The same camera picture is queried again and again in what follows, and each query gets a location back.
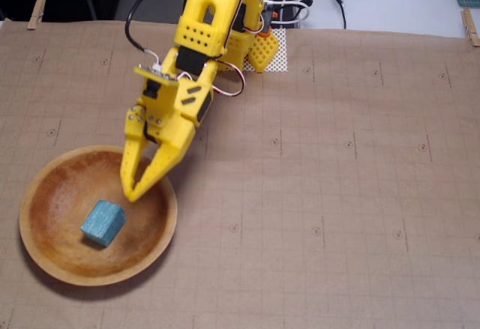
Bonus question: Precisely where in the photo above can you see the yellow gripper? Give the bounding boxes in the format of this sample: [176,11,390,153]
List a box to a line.
[119,46,219,202]

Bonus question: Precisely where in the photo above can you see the blue wooden block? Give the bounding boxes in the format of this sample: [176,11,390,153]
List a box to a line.
[80,199,128,248]

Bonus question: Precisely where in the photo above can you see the round wooden bowl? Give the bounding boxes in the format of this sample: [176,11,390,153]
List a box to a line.
[18,144,179,288]

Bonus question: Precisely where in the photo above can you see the yellow lattice table clamp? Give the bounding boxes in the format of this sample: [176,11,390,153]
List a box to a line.
[247,6,284,73]

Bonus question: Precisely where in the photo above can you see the brown gridded wrapping paper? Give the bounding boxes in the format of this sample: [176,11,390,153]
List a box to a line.
[0,19,480,329]

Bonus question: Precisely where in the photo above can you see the white mesh pad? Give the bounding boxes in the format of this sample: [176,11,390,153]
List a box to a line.
[242,28,290,73]

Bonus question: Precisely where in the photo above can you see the wooden clothespin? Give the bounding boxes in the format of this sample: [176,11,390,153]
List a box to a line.
[26,0,47,31]
[460,7,480,48]

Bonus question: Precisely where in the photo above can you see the black wrist camera board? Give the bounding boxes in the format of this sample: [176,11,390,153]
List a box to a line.
[133,63,179,88]

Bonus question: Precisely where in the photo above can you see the red white black servo wires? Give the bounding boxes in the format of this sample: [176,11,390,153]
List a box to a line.
[175,58,248,100]

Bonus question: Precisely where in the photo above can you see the black camera cable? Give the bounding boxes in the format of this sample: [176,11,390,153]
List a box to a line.
[124,0,177,55]

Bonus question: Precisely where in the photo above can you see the white looped cable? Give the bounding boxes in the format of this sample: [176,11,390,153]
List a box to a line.
[264,0,314,28]

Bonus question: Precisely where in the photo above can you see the black adapter cord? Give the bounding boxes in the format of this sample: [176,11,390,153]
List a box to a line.
[329,0,348,30]

